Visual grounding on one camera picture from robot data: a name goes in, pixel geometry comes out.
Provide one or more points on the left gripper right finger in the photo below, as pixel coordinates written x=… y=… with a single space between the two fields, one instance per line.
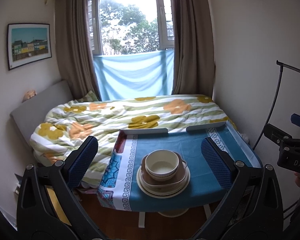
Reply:
x=220 y=163

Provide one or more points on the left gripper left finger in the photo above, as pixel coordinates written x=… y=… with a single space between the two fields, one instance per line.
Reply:
x=77 y=163

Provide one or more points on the pink square dish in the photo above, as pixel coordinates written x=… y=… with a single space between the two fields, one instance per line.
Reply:
x=163 y=167

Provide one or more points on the yellow duck plate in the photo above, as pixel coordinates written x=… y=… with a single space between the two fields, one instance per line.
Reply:
x=162 y=194

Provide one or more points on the cream round bowl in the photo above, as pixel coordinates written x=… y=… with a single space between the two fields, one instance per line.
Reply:
x=161 y=164

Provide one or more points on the duck pattern deep plate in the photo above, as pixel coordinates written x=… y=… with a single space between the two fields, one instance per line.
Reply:
x=164 y=189

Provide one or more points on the person's right hand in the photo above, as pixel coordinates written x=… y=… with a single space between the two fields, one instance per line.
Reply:
x=297 y=179

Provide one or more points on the floral striped duvet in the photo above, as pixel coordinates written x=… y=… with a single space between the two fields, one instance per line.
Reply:
x=67 y=125

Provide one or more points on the blue patterned tablecloth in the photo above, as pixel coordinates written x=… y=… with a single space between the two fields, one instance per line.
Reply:
x=109 y=184

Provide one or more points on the yellow box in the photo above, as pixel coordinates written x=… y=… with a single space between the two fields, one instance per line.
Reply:
x=56 y=205

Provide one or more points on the black curved stand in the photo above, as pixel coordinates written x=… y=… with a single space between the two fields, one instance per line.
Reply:
x=280 y=98

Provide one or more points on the grey headboard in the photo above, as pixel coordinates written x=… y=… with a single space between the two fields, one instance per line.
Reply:
x=32 y=112

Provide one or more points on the green patterned pillow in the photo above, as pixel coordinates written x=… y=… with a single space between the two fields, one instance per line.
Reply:
x=89 y=97

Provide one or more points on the plush toy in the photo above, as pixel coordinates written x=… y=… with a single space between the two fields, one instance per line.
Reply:
x=28 y=95

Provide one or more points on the light blue window cloth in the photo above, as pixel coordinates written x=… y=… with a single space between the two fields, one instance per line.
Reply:
x=135 y=75

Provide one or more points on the left brown curtain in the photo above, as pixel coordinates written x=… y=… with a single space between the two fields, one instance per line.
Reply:
x=73 y=52

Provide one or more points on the brown curtain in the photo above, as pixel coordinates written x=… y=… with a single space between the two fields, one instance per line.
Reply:
x=194 y=65
x=73 y=52

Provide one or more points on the right brown curtain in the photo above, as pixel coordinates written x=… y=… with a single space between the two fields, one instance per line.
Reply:
x=194 y=65

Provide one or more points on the framed houses picture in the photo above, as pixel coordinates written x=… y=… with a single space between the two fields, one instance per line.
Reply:
x=27 y=43

